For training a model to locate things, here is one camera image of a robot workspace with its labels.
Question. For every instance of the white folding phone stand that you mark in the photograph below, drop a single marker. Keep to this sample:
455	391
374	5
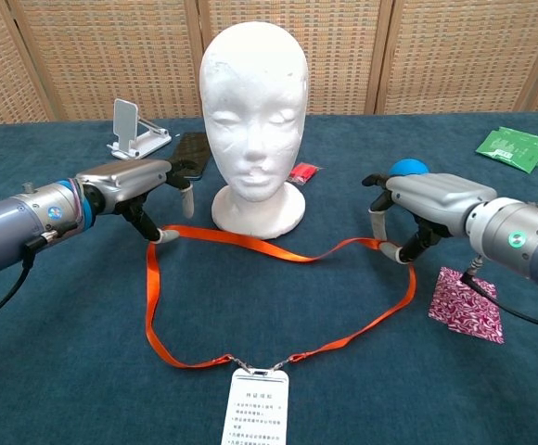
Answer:
125	118

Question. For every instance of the small red packet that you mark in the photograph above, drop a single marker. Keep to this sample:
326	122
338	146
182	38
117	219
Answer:
302	172

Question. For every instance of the white ID badge card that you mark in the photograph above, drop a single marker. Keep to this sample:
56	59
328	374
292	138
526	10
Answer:
255	408

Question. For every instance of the white foam mannequin head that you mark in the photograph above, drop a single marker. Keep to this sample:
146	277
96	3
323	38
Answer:
250	92

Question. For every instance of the blue ball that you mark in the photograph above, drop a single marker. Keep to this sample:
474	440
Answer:
408	167

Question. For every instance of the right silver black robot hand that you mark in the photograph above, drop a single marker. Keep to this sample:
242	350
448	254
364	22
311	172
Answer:
436	199

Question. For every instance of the black smartphone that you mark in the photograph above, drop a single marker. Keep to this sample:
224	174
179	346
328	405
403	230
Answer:
195	146

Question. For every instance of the woven wooden folding screen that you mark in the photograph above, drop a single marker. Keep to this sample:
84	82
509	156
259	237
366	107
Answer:
111	55

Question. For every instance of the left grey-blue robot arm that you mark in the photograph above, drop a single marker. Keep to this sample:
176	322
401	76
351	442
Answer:
0	232

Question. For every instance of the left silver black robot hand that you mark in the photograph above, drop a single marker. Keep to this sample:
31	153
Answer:
125	181

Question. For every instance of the green foil packet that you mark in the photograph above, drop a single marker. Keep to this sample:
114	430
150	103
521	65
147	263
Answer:
510	146

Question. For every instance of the magenta white patterned packet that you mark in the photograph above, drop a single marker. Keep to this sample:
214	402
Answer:
464	313

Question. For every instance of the blue table cloth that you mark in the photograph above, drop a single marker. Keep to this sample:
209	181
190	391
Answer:
65	347

